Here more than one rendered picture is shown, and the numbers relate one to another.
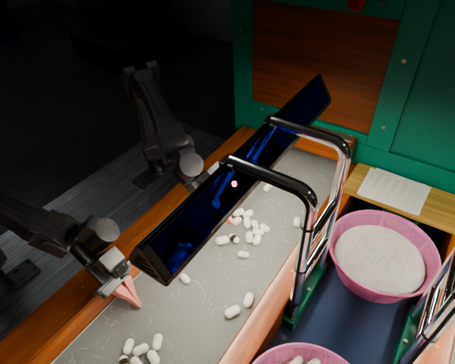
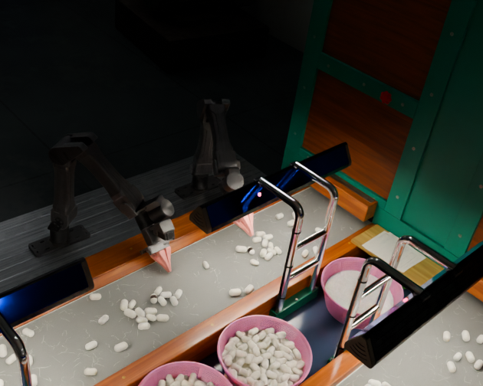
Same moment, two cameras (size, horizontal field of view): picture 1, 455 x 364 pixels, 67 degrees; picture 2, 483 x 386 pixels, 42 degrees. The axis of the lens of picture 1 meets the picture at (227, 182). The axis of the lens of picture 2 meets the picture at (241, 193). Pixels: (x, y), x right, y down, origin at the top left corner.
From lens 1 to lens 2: 1.22 m
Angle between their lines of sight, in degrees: 8
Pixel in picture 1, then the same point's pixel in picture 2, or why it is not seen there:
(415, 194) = (409, 258)
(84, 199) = not seen: hidden behind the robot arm
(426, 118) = (427, 197)
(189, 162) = (234, 179)
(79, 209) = not seen: hidden behind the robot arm
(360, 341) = (322, 342)
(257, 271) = (261, 276)
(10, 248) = not seen: hidden behind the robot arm
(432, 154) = (430, 228)
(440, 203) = (426, 269)
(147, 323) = (172, 283)
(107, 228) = (167, 206)
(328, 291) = (313, 309)
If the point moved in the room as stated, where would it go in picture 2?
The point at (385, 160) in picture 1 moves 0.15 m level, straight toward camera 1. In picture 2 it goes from (396, 227) to (375, 245)
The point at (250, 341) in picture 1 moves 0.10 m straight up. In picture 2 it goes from (241, 308) to (246, 284)
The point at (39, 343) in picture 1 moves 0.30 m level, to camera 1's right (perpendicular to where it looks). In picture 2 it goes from (99, 271) to (195, 292)
